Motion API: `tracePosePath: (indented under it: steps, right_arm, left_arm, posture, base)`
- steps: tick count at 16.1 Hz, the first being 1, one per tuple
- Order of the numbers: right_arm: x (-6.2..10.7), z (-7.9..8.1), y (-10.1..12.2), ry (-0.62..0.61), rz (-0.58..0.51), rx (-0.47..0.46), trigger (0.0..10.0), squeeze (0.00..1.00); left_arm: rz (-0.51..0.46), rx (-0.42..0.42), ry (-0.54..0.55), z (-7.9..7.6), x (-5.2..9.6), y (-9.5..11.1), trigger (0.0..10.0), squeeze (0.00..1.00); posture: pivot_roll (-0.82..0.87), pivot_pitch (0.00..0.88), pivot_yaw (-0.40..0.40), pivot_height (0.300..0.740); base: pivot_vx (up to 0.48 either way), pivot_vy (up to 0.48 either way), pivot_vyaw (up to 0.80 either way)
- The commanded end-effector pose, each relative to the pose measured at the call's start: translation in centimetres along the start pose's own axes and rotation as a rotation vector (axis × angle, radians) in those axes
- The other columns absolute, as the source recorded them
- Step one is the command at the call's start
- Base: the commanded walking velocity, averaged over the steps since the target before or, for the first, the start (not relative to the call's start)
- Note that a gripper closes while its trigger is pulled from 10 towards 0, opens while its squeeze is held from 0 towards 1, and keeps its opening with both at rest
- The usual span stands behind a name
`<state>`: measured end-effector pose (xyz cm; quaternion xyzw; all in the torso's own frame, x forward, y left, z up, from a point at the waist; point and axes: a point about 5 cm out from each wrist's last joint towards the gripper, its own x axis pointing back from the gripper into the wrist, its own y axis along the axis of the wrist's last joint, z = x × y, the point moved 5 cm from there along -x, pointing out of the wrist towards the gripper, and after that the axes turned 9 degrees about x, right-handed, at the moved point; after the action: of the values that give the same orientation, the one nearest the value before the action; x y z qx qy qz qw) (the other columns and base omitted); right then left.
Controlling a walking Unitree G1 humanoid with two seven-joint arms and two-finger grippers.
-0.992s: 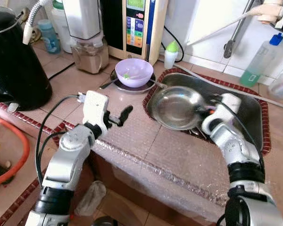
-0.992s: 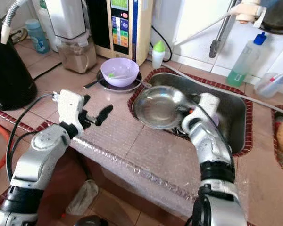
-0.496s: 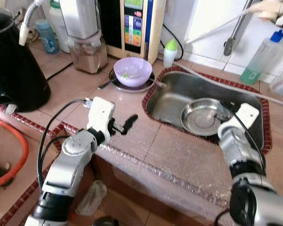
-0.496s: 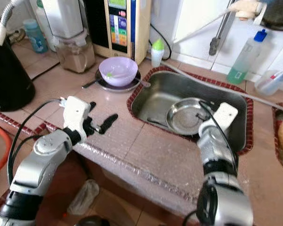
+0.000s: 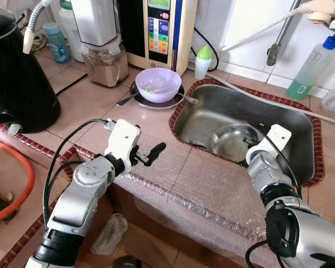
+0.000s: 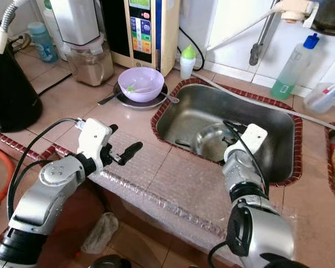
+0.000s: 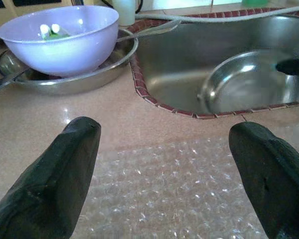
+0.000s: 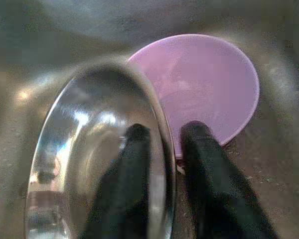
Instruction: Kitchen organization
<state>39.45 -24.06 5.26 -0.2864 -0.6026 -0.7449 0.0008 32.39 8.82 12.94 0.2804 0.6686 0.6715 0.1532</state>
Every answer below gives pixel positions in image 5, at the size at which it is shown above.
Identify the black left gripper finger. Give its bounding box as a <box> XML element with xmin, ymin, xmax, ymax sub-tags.
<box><xmin>145</xmin><ymin>142</ymin><xmax>168</xmax><ymax>167</ymax></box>

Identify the steel deep plate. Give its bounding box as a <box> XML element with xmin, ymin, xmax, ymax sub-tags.
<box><xmin>211</xmin><ymin>124</ymin><xmax>260</xmax><ymax>162</ymax></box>
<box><xmin>130</xmin><ymin>83</ymin><xmax>186</xmax><ymax>110</ymax></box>

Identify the metal spoon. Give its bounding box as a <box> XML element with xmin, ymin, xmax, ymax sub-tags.
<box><xmin>178</xmin><ymin>94</ymin><xmax>199</xmax><ymax>106</ymax></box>

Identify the clear bubble wrap sheet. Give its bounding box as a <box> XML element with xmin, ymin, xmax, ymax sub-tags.
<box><xmin>73</xmin><ymin>145</ymin><xmax>324</xmax><ymax>268</ymax></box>

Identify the stainless steel sink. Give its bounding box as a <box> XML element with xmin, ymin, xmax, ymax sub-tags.
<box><xmin>169</xmin><ymin>78</ymin><xmax>324</xmax><ymax>188</ymax></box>

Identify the purple plastic bowl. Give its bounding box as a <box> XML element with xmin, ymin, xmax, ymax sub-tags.
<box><xmin>135</xmin><ymin>68</ymin><xmax>183</xmax><ymax>104</ymax></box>

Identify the crumpled grey plastic bag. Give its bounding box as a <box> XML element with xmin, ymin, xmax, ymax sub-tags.
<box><xmin>91</xmin><ymin>213</ymin><xmax>129</xmax><ymax>256</ymax></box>

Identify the small white bottle green cap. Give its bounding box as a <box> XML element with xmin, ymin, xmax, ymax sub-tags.
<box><xmin>194</xmin><ymin>46</ymin><xmax>212</xmax><ymax>80</ymax></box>

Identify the dark round metal container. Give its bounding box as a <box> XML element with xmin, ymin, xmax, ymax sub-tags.
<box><xmin>109</xmin><ymin>256</ymin><xmax>141</xmax><ymax>268</ymax></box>

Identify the red plastic basin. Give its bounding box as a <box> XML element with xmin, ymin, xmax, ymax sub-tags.
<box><xmin>0</xmin><ymin>137</ymin><xmax>35</xmax><ymax>227</ymax></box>

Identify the cream water ionizer appliance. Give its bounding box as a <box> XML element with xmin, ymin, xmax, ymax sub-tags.
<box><xmin>118</xmin><ymin>0</ymin><xmax>199</xmax><ymax>76</ymax></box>

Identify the small blue label bottle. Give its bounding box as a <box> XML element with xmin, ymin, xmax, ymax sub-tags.
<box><xmin>43</xmin><ymin>22</ymin><xmax>71</xmax><ymax>64</ymax></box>

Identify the white blender with jar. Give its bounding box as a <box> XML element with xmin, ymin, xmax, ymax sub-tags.
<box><xmin>71</xmin><ymin>0</ymin><xmax>129</xmax><ymax>88</ymax></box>

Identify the white jug green cap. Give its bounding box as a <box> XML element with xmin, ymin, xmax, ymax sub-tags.
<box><xmin>57</xmin><ymin>0</ymin><xmax>85</xmax><ymax>62</ymax></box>

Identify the black electric kettle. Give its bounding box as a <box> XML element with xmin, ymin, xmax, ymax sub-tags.
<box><xmin>0</xmin><ymin>7</ymin><xmax>61</xmax><ymax>133</ymax></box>

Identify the dish soap bottle blue cap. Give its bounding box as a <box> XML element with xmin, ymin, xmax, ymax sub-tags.
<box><xmin>286</xmin><ymin>35</ymin><xmax>335</xmax><ymax>102</ymax></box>

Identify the beige faucet filter white spout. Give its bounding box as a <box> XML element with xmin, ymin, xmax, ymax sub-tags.
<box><xmin>221</xmin><ymin>0</ymin><xmax>335</xmax><ymax>54</ymax></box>

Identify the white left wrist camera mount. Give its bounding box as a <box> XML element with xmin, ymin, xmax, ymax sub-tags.
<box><xmin>103</xmin><ymin>119</ymin><xmax>141</xmax><ymax>168</ymax></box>

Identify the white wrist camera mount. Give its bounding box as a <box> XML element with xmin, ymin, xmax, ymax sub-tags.
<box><xmin>103</xmin><ymin>119</ymin><xmax>141</xmax><ymax>168</ymax></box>
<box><xmin>256</xmin><ymin>124</ymin><xmax>293</xmax><ymax>157</ymax></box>

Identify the dark utensil handle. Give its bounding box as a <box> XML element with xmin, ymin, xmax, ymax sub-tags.
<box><xmin>116</xmin><ymin>94</ymin><xmax>139</xmax><ymax>107</ymax></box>

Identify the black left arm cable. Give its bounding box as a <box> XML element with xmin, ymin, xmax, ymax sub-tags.
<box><xmin>42</xmin><ymin>118</ymin><xmax>112</xmax><ymax>224</ymax></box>

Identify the black power cord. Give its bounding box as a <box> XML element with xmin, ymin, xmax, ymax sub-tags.
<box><xmin>193</xmin><ymin>27</ymin><xmax>220</xmax><ymax>73</ymax></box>

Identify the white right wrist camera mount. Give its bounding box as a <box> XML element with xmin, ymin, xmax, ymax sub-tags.
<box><xmin>256</xmin><ymin>124</ymin><xmax>293</xmax><ymax>157</ymax></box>

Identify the long grey hose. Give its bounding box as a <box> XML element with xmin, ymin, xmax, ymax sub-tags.
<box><xmin>205</xmin><ymin>70</ymin><xmax>335</xmax><ymax>128</ymax></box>

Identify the chrome wall tap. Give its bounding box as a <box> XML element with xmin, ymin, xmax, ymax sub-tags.
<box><xmin>266</xmin><ymin>0</ymin><xmax>303</xmax><ymax>68</ymax></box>

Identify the grey flexible spout hose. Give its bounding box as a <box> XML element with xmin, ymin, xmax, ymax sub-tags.
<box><xmin>23</xmin><ymin>0</ymin><xmax>52</xmax><ymax>55</ymax></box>

